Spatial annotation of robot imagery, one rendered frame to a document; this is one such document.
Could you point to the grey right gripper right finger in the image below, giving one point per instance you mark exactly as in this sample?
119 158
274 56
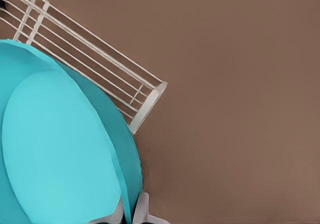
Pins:
142 209

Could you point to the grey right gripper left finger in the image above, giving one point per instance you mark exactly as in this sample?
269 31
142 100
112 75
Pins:
116 215

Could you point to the turquoise round plate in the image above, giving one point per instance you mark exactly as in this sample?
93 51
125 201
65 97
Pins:
62 139

